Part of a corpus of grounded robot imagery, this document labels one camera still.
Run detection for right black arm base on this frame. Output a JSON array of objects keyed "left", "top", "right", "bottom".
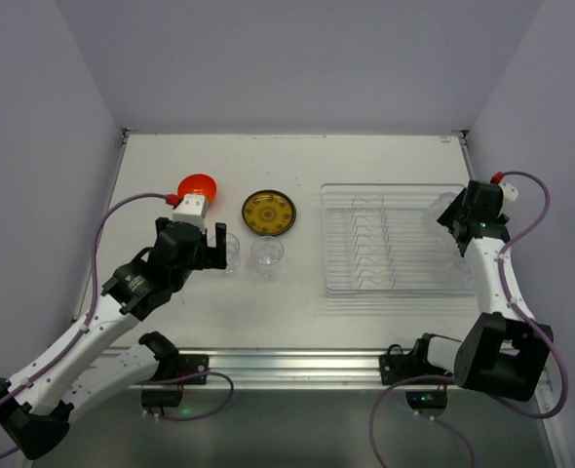
[{"left": 379, "top": 333, "right": 461, "bottom": 415}]

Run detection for clear plastic dish rack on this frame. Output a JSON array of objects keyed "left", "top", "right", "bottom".
[{"left": 321, "top": 183, "right": 475, "bottom": 298}]

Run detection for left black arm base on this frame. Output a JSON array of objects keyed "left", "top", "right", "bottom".
[{"left": 140, "top": 354, "right": 210, "bottom": 414}]

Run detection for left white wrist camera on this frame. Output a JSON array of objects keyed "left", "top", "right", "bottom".
[{"left": 172, "top": 193, "right": 209, "bottom": 232}]

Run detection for aluminium front rail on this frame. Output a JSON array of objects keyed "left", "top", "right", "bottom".
[{"left": 36, "top": 346, "right": 555, "bottom": 391}]

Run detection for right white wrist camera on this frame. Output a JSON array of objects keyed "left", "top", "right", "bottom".
[{"left": 490, "top": 172, "right": 518, "bottom": 212}]

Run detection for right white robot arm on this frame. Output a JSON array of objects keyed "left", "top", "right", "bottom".
[{"left": 413, "top": 180, "right": 554, "bottom": 401}]

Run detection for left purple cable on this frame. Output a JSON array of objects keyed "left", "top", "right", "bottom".
[{"left": 0, "top": 192, "right": 235, "bottom": 464}]

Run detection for clear glass cup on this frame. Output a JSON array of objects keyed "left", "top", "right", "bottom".
[
  {"left": 213, "top": 233, "right": 241, "bottom": 274},
  {"left": 445, "top": 252, "right": 475, "bottom": 291},
  {"left": 250, "top": 236, "right": 285, "bottom": 278},
  {"left": 427, "top": 191, "right": 456, "bottom": 230}
]

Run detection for yellow patterned plate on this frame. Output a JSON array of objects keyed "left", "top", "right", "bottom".
[{"left": 241, "top": 189, "right": 297, "bottom": 237}]

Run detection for orange plastic bowl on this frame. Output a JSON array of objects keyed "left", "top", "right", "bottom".
[{"left": 177, "top": 173, "right": 218, "bottom": 206}]

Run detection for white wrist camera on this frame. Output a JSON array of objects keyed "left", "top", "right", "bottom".
[
  {"left": 490, "top": 172, "right": 518, "bottom": 212},
  {"left": 172, "top": 193, "right": 209, "bottom": 232}
]

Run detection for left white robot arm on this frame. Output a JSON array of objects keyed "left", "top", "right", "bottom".
[{"left": 0, "top": 217, "right": 227, "bottom": 461}]

